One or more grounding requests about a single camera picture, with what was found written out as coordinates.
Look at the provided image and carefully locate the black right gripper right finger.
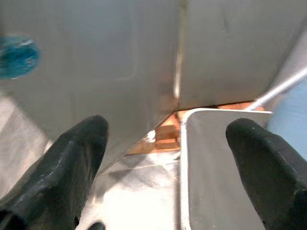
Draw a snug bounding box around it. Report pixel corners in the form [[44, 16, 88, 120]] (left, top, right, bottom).
[[226, 118, 307, 230]]

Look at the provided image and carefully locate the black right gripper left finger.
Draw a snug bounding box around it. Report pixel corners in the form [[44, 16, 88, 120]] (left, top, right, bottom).
[[0, 115, 109, 230]]

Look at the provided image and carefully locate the white fridge door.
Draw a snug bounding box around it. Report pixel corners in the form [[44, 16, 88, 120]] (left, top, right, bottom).
[[0, 0, 183, 175]]

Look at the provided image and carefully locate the white fridge body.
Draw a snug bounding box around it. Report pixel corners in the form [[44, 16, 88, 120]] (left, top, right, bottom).
[[178, 0, 307, 110]]

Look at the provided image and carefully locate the grey seat metal chair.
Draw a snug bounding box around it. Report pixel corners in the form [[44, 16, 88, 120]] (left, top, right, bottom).
[[179, 68, 307, 230]]

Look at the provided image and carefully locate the water bottle blue cap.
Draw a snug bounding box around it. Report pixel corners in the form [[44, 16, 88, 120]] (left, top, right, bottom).
[[0, 34, 41, 80]]

